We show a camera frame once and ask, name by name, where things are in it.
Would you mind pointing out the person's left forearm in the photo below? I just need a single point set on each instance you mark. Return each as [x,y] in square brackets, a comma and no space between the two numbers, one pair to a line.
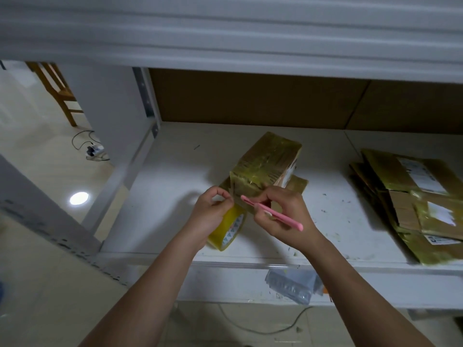
[137,300]

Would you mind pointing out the white power strip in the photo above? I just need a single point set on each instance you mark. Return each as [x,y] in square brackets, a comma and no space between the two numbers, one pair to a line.
[96,152]

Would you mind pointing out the person's right forearm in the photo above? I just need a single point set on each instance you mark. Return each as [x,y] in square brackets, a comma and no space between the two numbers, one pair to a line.
[369,296]

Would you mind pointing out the stack of cardboard boxes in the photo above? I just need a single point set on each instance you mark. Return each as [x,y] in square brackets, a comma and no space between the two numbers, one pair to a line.
[412,206]

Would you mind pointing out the wooden chair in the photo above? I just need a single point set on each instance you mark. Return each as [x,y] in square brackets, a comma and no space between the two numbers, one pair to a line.
[58,90]

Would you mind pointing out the person's right hand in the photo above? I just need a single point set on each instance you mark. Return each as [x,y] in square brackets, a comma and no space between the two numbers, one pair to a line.
[289,227]

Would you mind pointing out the person's left hand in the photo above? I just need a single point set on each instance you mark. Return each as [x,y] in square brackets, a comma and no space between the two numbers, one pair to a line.
[210,217]

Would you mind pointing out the yellow tape roll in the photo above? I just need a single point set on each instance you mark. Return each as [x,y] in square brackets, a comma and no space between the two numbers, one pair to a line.
[228,235]

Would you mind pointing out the pink utility knife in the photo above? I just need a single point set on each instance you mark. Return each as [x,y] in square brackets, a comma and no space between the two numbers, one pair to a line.
[286,219]

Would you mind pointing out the white metal shelf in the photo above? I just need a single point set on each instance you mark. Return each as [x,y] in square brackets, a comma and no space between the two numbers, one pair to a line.
[188,162]

